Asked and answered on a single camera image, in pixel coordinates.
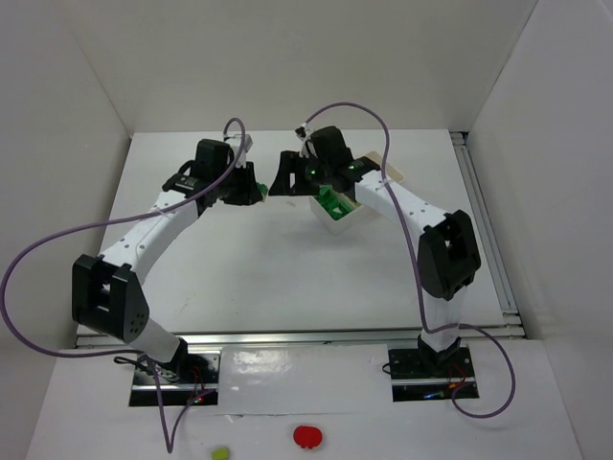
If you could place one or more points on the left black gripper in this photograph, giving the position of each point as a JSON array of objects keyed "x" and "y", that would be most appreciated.
[{"x": 244, "y": 187}]

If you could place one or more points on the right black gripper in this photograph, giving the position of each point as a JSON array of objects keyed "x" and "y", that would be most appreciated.
[{"x": 291, "y": 173}]

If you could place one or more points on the dark green top brick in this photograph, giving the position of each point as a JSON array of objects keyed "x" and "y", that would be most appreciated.
[{"x": 263, "y": 190}]

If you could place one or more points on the dark green brick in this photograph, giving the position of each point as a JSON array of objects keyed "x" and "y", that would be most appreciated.
[
  {"x": 340, "y": 210},
  {"x": 263, "y": 190},
  {"x": 327, "y": 199}
]

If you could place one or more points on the dark green brick front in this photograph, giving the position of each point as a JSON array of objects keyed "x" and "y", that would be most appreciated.
[{"x": 340, "y": 210}]

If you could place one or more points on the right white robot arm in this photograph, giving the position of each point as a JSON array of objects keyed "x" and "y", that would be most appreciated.
[{"x": 442, "y": 245}]

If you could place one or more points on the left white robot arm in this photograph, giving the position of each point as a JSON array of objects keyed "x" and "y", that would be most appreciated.
[{"x": 107, "y": 290}]

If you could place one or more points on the white divided sorting tray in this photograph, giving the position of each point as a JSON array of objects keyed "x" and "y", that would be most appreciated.
[{"x": 336, "y": 227}]

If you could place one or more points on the red round object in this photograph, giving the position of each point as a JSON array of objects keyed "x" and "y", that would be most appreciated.
[{"x": 308, "y": 436}]

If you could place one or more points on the light green brick foreground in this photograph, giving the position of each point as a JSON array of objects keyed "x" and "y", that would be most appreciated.
[{"x": 221, "y": 453}]

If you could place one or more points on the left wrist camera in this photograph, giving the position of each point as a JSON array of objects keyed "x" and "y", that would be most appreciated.
[{"x": 239, "y": 143}]

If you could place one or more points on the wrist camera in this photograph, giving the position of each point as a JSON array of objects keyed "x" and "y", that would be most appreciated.
[
  {"x": 303, "y": 132},
  {"x": 239, "y": 143}
]

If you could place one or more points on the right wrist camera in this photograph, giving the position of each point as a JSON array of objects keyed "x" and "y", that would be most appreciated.
[{"x": 303, "y": 132}]

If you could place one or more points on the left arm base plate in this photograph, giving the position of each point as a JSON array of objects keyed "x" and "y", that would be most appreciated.
[{"x": 200, "y": 385}]

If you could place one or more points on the aluminium rail right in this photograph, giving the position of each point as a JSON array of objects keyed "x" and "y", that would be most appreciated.
[{"x": 492, "y": 252}]

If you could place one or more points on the aluminium rail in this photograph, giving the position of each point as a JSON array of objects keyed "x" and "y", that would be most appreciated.
[
  {"x": 89, "y": 341},
  {"x": 492, "y": 252}
]

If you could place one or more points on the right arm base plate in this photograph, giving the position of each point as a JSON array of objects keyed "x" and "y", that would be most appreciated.
[{"x": 412, "y": 382}]

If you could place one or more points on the aluminium rail front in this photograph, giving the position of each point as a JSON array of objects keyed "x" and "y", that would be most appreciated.
[{"x": 89, "y": 341}]

